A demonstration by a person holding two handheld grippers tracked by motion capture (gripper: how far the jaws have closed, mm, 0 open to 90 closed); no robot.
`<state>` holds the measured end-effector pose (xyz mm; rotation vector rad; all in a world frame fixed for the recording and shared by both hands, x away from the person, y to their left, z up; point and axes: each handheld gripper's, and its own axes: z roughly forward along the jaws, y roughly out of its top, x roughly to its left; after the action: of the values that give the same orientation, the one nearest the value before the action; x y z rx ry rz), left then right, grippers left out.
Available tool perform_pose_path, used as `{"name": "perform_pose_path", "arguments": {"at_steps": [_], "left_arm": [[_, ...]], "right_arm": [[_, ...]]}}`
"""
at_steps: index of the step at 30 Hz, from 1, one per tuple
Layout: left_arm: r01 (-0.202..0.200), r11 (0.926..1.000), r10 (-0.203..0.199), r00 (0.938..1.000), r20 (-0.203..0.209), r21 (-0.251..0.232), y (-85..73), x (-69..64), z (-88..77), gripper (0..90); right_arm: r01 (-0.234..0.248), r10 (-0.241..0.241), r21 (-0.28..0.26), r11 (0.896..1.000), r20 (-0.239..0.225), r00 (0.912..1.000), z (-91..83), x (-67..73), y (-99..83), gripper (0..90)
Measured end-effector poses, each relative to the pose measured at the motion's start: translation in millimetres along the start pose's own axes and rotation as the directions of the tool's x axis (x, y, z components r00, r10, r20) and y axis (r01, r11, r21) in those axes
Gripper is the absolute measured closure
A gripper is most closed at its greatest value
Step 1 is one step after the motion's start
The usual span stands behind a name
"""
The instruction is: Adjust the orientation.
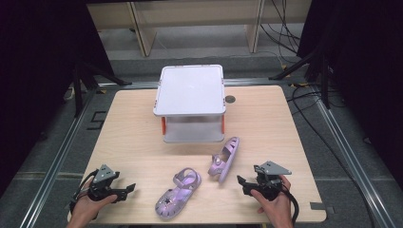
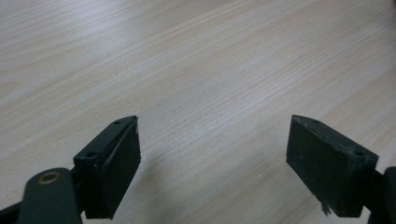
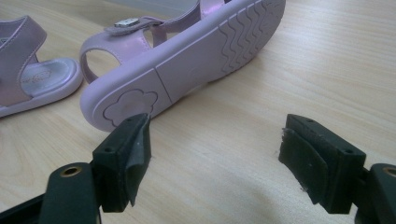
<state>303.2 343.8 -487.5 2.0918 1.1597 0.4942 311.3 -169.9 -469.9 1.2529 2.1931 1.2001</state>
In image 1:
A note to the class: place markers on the white two-tier shoe rack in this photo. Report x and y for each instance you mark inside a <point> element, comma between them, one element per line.
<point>190,91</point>

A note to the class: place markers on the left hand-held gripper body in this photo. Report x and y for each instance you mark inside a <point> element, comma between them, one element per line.
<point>103,186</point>

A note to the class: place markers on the round dark table grommet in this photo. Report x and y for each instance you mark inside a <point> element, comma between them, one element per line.
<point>230,99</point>

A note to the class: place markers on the person's right hand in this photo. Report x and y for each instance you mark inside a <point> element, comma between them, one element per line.
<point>275,207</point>

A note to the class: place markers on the black tripod stand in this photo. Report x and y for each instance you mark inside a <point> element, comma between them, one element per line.
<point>323,82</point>
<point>80,85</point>

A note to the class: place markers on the purple child's sandal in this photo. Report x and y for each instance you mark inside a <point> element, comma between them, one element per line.
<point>177,196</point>
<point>224,160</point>

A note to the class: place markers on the person's left hand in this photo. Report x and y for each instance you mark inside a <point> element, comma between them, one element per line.
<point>85,207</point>

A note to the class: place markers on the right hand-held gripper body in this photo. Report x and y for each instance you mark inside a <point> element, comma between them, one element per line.
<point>268,183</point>

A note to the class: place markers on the beige wooden furniture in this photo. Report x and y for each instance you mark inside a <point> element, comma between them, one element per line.
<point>196,12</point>

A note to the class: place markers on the metal floor rail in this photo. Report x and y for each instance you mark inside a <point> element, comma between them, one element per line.
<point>57,161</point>
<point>351,161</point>
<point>136,85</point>

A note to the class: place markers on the black curtain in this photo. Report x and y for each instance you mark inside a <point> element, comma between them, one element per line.
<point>370,79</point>
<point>38,79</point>

